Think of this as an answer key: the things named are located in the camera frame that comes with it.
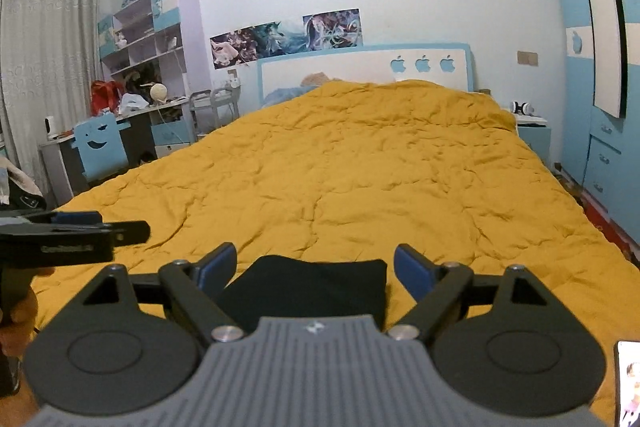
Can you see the blue and white wardrobe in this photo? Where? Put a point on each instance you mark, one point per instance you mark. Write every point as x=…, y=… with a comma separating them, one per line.
x=575, y=107

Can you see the blue pillow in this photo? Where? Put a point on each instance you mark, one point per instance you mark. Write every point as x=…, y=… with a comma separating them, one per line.
x=285, y=97

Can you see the beige cloth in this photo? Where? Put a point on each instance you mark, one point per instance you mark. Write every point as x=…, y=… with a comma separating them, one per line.
x=17, y=179

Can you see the grey metal cart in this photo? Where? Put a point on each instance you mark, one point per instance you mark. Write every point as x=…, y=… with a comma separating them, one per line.
x=215, y=107

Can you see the smartphone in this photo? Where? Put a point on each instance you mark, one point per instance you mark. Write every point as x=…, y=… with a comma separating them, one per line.
x=629, y=382

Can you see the white and blue headboard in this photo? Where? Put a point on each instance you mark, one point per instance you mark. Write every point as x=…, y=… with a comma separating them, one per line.
x=350, y=62

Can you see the blue smiling-face chair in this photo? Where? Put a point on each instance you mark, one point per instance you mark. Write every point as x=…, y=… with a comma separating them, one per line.
x=100, y=152

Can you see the white patterned curtain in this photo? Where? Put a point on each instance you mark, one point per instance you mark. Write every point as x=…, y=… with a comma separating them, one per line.
x=45, y=57

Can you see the brown wall switch plate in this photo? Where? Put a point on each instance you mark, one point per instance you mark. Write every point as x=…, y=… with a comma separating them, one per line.
x=527, y=58

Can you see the white headphones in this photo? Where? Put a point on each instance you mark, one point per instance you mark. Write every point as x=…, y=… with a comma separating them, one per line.
x=522, y=108

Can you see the black pants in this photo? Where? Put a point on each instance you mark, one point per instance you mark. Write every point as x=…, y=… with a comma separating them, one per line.
x=300, y=292

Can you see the small white camera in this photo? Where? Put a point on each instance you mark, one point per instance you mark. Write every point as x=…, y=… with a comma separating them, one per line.
x=50, y=127

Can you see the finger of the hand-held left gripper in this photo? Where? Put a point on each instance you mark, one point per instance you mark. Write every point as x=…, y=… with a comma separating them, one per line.
x=125, y=233
x=75, y=218

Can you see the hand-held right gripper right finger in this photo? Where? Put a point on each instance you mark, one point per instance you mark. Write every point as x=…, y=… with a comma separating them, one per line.
x=412, y=269

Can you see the yellow quilted blanket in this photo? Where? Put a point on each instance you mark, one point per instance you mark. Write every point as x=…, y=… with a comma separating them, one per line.
x=350, y=182

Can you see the white black-edged door panel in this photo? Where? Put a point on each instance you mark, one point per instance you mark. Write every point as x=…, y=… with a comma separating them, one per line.
x=600, y=32

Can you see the red bag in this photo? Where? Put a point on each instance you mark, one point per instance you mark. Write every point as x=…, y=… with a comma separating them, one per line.
x=105, y=97

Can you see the grey and blue desk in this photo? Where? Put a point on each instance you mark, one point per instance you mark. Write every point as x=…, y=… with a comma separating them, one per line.
x=55, y=167

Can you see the blue nightstand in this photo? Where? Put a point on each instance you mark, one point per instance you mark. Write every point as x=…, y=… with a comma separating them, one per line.
x=535, y=142

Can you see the wall poster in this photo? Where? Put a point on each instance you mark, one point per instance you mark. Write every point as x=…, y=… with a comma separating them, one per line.
x=250, y=47
x=330, y=31

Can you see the cream round lamp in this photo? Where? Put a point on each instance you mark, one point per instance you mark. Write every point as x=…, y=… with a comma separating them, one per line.
x=159, y=93

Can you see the tan pillow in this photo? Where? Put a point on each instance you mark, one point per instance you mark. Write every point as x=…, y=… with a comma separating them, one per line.
x=320, y=80

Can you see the lilac bookshelf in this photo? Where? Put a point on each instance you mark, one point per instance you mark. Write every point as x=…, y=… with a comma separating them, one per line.
x=185, y=32

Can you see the white plastic bag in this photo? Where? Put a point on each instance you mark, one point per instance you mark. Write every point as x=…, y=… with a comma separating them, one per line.
x=134, y=103

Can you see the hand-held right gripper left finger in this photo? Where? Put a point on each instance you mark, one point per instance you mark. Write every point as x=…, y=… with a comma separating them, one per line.
x=217, y=264

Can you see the person's left hand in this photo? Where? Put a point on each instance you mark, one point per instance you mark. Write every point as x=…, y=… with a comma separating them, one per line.
x=22, y=327

